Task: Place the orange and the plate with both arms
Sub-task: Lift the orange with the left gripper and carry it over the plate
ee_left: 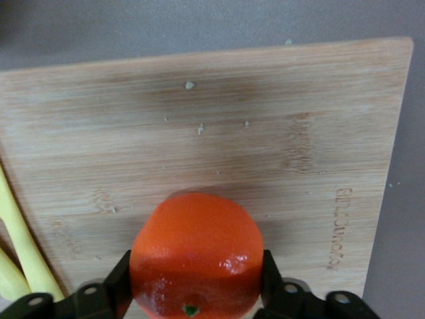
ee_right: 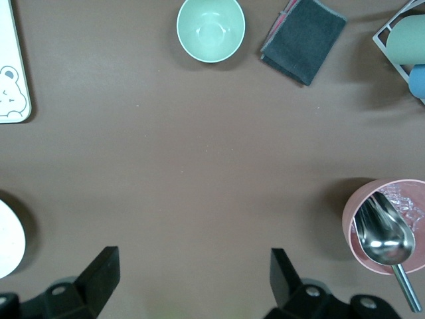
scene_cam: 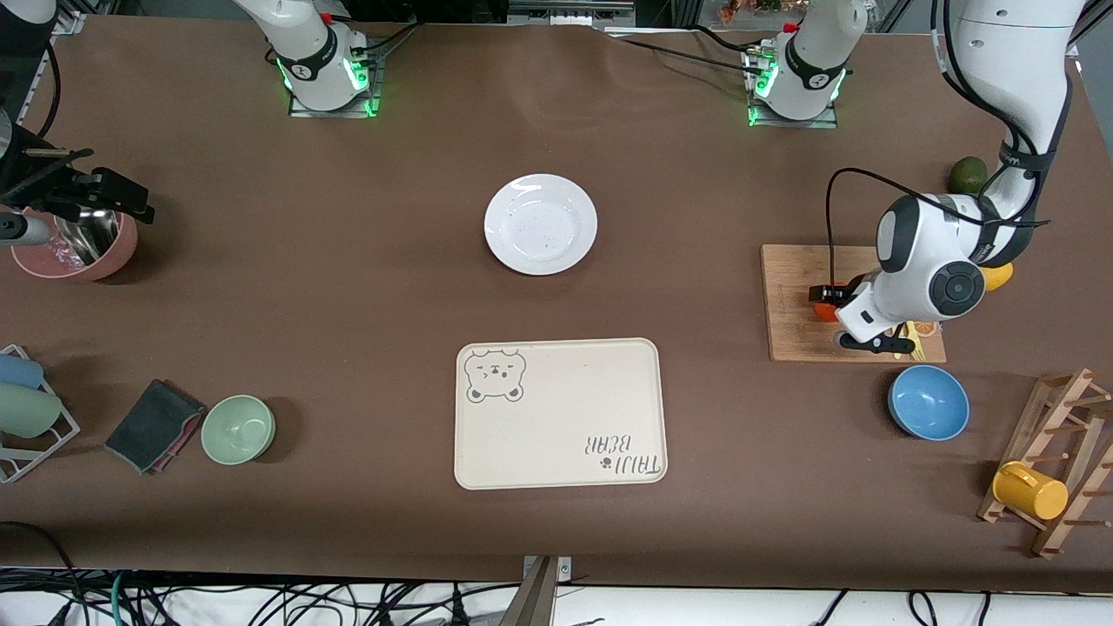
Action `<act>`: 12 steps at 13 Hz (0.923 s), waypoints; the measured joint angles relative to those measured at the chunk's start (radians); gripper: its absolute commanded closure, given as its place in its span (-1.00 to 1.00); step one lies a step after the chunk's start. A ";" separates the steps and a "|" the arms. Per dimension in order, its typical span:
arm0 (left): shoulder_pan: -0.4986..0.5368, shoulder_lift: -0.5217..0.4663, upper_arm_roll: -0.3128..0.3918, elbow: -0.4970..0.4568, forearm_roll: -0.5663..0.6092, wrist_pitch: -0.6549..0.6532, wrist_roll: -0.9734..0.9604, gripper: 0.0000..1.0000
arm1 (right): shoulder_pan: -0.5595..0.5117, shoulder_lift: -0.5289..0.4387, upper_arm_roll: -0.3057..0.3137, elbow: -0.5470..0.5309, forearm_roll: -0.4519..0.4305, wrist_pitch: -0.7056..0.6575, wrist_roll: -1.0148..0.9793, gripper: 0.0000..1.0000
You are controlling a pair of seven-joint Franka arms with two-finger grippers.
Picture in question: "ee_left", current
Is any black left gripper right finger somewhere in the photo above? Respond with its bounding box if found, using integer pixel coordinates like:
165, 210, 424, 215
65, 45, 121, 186
254, 249, 380, 319

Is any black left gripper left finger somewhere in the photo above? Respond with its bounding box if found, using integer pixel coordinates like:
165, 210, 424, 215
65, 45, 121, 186
0, 249, 134, 319

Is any yellow plastic knife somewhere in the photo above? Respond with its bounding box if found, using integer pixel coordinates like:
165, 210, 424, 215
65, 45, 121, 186
0, 162, 64, 302

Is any yellow plastic fork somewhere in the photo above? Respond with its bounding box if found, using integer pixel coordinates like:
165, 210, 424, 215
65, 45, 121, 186
0, 247, 31, 302

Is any bamboo cutting board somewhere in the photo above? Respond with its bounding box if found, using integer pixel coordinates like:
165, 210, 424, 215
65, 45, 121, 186
0, 36, 415, 319

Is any orange fruit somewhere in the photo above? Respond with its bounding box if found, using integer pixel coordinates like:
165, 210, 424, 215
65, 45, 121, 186
128, 193, 266, 319

